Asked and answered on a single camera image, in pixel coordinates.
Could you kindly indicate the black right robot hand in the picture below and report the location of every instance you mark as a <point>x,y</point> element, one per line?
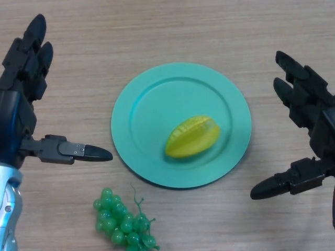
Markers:
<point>322,125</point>

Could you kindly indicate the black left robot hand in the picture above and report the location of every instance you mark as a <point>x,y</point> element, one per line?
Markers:
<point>15,120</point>

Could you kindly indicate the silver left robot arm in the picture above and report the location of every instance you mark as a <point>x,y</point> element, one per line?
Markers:
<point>9,204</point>

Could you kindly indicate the green grape bunch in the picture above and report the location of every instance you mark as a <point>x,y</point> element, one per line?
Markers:
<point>117,222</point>

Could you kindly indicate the yellow starfruit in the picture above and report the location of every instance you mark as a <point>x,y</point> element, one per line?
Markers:
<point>193,137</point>

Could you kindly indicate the teal round plate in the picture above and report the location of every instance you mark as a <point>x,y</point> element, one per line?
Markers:
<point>146,130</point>

